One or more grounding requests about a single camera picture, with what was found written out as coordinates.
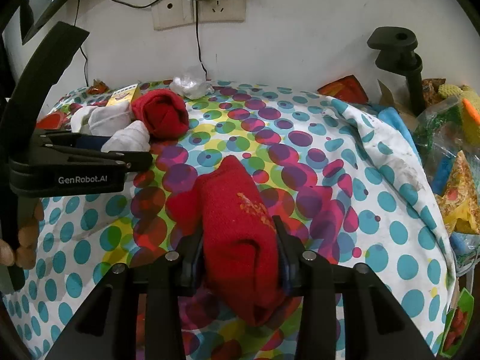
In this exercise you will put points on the polka dot tablecloth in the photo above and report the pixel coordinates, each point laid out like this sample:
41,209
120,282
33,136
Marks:
337,195

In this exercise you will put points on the yellow plush toy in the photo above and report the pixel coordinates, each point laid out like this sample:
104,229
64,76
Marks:
463,101

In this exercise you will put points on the red sock orange embroidery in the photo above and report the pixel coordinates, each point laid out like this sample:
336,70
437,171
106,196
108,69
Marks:
232,232

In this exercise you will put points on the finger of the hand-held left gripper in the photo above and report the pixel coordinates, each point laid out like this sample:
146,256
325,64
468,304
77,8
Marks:
90,142
127,161

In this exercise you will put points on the green packet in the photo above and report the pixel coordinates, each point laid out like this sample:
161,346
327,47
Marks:
457,322

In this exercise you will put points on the clear plastic bag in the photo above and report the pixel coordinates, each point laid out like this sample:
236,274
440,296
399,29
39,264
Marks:
435,135

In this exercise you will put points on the yellow patterned packet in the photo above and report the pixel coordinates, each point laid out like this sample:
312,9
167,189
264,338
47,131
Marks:
461,191

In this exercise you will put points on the dark wall screen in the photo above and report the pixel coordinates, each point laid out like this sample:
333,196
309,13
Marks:
33,22

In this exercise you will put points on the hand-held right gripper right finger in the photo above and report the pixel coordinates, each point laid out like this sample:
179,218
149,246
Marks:
285,273

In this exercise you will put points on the cardboard piece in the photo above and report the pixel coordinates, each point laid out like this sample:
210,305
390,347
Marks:
390,93

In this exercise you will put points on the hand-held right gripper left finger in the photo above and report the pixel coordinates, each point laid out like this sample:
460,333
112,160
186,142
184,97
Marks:
193,266

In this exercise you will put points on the person's left hand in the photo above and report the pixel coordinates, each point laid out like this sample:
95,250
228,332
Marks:
30,240

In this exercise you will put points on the yellow cartoon print box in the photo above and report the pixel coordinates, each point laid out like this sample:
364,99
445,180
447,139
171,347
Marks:
122,95

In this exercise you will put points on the blue cloth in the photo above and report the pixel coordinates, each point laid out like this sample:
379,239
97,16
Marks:
395,123

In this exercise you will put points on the white round hole wall plate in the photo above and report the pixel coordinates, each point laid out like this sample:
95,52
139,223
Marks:
170,15

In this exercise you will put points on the black clamp stand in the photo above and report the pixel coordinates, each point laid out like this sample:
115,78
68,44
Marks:
393,48

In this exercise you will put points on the clear plastic wrap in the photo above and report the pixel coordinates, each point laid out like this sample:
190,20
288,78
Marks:
191,82

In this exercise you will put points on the small red snack packet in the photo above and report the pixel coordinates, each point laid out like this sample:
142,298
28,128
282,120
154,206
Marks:
98,89

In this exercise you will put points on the red orange packet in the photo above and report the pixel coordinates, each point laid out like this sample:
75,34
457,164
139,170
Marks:
343,90

